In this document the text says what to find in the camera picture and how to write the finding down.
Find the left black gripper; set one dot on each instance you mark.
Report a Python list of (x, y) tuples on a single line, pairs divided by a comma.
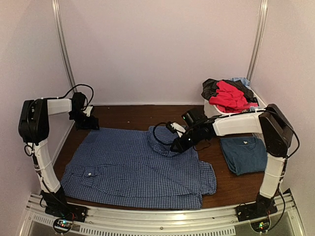
[(91, 125)]

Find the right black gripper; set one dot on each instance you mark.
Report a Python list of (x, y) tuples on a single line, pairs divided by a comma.
[(182, 147)]

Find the blue checkered shirt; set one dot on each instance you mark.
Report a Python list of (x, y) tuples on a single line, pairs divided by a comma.
[(133, 168)]

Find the blue polo shirt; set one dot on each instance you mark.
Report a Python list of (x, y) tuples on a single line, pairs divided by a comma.
[(244, 155)]

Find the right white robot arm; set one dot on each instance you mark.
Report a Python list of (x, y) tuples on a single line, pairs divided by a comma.
[(269, 124)]

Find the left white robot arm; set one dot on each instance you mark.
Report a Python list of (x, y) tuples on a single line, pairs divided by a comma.
[(34, 130)]

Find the white plastic laundry bin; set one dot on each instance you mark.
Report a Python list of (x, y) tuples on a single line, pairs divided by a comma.
[(212, 110)]

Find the black garment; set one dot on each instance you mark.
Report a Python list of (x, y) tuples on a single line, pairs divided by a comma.
[(210, 89)]

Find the red garment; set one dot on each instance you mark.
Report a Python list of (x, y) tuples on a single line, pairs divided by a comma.
[(229, 99)]

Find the light blue garment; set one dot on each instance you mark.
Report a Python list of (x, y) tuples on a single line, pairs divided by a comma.
[(243, 80)]

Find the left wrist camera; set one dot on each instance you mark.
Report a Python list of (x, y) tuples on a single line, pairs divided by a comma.
[(88, 110)]

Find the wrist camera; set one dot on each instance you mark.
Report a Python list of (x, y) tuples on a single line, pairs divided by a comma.
[(88, 110), (175, 128)]

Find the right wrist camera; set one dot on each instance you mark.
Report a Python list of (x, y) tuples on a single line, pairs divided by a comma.
[(175, 128)]

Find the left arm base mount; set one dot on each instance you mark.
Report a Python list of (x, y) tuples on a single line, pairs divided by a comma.
[(56, 205)]

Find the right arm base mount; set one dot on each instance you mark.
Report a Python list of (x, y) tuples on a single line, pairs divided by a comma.
[(262, 207)]

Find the left aluminium corner post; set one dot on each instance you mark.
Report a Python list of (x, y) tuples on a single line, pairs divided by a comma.
[(62, 42)]

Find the aluminium corner post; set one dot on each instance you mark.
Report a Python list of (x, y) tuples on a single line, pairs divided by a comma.
[(62, 42), (261, 23)]

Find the front aluminium rail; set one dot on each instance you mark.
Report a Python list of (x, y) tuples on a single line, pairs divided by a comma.
[(218, 221)]

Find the right aluminium corner post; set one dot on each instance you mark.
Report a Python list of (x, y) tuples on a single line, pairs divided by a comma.
[(261, 23)]

